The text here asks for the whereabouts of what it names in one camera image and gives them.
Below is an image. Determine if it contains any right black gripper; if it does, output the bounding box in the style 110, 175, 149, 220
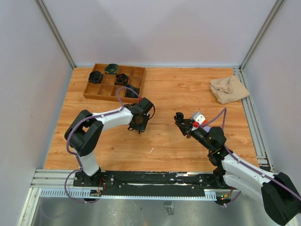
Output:
176, 118, 214, 151

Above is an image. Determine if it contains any black round charging case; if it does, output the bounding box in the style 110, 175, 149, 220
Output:
174, 112, 184, 123

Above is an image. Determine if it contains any purple earbud charging case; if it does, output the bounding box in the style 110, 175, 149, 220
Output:
203, 126, 211, 132

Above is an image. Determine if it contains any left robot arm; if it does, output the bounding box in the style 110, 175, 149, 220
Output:
64, 97, 155, 186

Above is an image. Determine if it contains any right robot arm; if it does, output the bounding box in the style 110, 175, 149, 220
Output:
174, 113, 301, 226

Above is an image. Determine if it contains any dark green rolled sock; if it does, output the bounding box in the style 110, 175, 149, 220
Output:
125, 84, 140, 98

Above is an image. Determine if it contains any wooden compartment tray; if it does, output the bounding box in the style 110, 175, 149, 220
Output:
83, 64, 146, 103

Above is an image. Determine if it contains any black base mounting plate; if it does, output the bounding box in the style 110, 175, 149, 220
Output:
73, 171, 231, 199

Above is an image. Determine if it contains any black orange rolled sock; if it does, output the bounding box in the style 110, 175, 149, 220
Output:
115, 73, 129, 86

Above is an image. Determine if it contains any beige cloth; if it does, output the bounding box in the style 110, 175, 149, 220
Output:
210, 75, 250, 105

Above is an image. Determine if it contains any green yellow rolled sock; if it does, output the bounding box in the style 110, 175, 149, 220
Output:
105, 64, 119, 74

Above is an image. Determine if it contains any black rolled sock left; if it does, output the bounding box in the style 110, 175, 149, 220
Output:
88, 71, 103, 84

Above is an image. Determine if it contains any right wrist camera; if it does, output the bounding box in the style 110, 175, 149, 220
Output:
190, 112, 206, 128

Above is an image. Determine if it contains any aluminium frame post right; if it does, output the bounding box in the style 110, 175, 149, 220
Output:
239, 0, 286, 71

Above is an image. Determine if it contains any aluminium frame post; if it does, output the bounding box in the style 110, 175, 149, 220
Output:
239, 0, 286, 71
35, 0, 77, 69

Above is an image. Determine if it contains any aluminium frame post left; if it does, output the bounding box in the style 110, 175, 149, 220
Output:
35, 0, 77, 69

